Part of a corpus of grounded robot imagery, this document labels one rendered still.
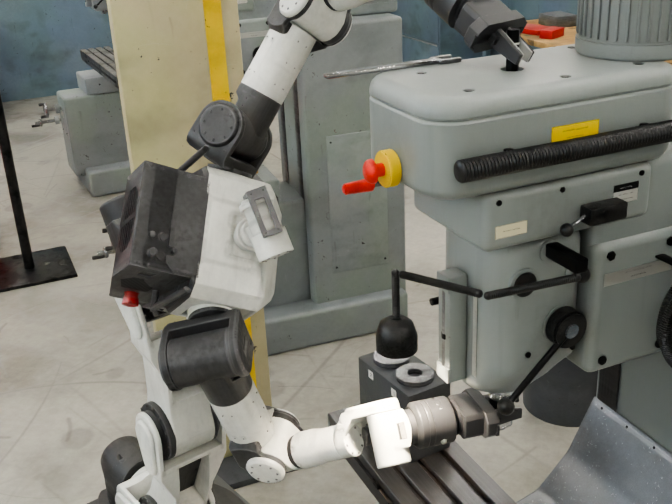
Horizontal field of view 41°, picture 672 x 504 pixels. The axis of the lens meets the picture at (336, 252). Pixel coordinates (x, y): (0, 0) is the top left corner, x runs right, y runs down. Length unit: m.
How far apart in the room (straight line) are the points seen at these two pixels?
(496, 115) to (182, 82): 1.87
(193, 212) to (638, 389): 1.02
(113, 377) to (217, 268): 2.86
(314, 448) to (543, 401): 2.25
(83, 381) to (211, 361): 2.90
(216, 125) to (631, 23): 0.75
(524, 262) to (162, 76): 1.82
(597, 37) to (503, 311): 0.48
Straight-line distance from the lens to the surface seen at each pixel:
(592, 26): 1.59
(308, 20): 1.72
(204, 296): 1.62
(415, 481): 2.12
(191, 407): 2.10
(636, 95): 1.50
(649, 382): 2.00
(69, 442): 4.05
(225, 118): 1.69
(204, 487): 2.32
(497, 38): 1.49
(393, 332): 1.50
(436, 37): 8.87
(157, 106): 3.08
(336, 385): 4.16
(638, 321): 1.70
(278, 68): 1.73
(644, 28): 1.56
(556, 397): 3.85
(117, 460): 2.57
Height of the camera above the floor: 2.21
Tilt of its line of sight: 24 degrees down
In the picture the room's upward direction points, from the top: 3 degrees counter-clockwise
